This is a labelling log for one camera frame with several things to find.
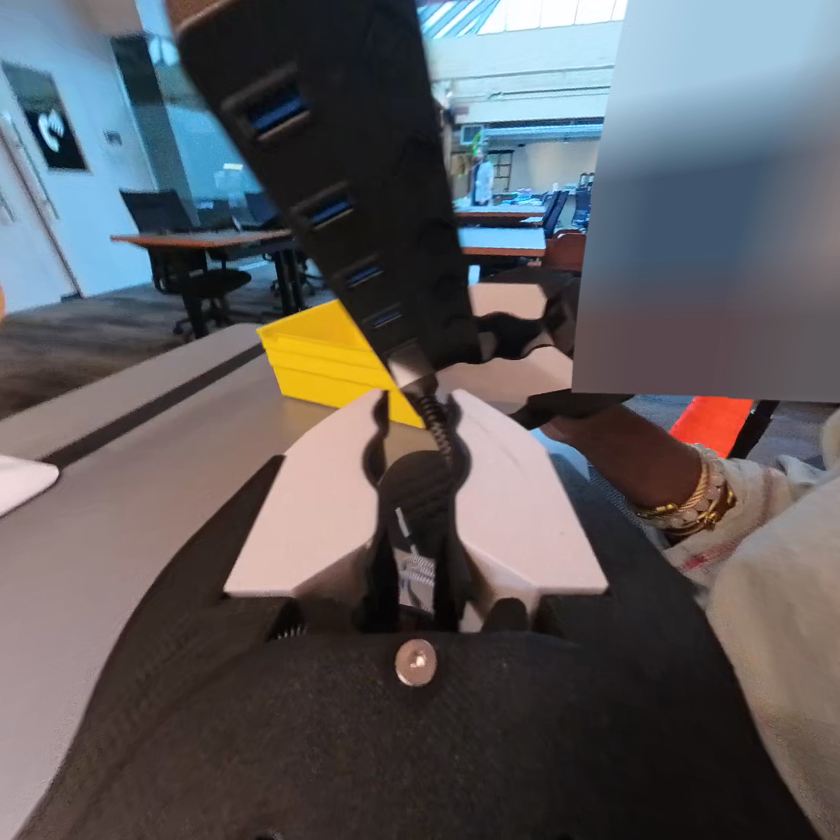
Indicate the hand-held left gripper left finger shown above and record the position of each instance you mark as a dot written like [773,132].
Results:
[308,525]

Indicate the red object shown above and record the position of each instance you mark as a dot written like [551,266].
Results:
[709,423]

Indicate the black office chair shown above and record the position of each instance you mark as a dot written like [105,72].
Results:
[216,282]

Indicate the orange-edged desk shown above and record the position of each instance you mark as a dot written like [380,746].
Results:
[499,239]
[197,237]

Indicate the black usb hub with switches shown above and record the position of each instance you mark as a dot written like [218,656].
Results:
[341,164]

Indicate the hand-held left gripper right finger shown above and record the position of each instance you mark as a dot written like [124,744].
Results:
[525,518]

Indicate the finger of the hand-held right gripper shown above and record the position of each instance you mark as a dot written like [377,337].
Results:
[512,298]
[512,380]

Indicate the black wall poster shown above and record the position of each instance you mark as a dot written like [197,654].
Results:
[52,124]

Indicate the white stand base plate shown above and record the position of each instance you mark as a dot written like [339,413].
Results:
[23,482]

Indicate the yellow plastic bin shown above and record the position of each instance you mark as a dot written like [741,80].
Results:
[315,367]

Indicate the person's right hand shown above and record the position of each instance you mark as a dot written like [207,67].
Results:
[623,453]

